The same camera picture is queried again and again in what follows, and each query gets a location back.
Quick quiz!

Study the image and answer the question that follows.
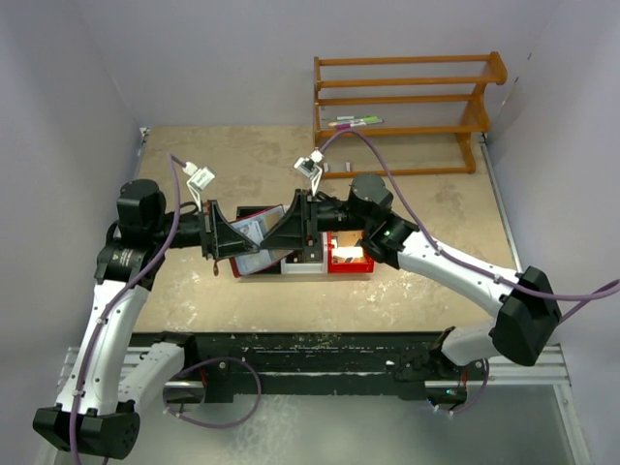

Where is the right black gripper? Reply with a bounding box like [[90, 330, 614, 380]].
[[261, 189, 371, 250]]

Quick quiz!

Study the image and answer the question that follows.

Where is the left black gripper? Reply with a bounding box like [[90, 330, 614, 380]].
[[149, 199, 259, 259]]

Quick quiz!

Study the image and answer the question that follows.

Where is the silver credit card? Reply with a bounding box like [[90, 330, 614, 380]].
[[232, 216, 266, 247]]

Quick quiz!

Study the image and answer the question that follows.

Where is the red leather card holder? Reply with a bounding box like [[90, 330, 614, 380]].
[[212, 202, 296, 280]]

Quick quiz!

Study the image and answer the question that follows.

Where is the red plastic bin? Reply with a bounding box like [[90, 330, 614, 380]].
[[326, 231, 375, 274]]

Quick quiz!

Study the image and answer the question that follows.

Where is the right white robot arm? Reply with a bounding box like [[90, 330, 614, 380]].
[[261, 173, 561, 379]]

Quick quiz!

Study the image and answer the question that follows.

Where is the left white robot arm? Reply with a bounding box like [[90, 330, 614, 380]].
[[33, 179, 258, 463]]

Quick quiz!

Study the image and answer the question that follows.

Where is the gold cards pile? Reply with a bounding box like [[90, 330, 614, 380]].
[[330, 231, 364, 264]]

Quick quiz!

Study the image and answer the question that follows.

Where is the black plastic bin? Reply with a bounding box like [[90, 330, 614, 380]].
[[234, 205, 283, 277]]

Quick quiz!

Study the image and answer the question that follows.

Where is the white plastic bin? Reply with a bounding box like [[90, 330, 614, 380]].
[[280, 253, 327, 275]]

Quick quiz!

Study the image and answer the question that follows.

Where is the purple marker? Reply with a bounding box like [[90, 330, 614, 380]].
[[333, 118, 384, 130]]

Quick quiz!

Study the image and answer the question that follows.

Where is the green marker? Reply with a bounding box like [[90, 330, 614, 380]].
[[334, 115, 378, 122]]

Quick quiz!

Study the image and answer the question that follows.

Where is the wooden rack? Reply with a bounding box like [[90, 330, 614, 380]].
[[313, 51, 508, 175]]

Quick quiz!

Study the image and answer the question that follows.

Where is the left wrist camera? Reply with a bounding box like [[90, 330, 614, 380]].
[[183, 162, 215, 206]]

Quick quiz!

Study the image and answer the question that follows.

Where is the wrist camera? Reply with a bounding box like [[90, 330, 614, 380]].
[[294, 149, 324, 196], [183, 162, 215, 206]]

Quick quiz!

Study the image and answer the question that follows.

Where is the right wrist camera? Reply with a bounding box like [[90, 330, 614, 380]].
[[294, 149, 324, 196]]

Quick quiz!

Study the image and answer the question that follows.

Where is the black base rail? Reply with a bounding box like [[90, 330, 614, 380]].
[[130, 331, 467, 407]]

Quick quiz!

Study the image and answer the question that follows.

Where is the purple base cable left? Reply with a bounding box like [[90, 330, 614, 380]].
[[163, 354, 263, 429]]

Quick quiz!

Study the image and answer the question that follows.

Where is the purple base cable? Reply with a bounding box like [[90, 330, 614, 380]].
[[432, 357, 490, 418], [163, 354, 263, 429]]

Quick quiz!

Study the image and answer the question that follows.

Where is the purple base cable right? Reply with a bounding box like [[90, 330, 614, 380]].
[[432, 357, 490, 418]]

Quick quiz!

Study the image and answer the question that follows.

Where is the aluminium frame rail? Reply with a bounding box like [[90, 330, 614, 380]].
[[56, 347, 571, 393]]

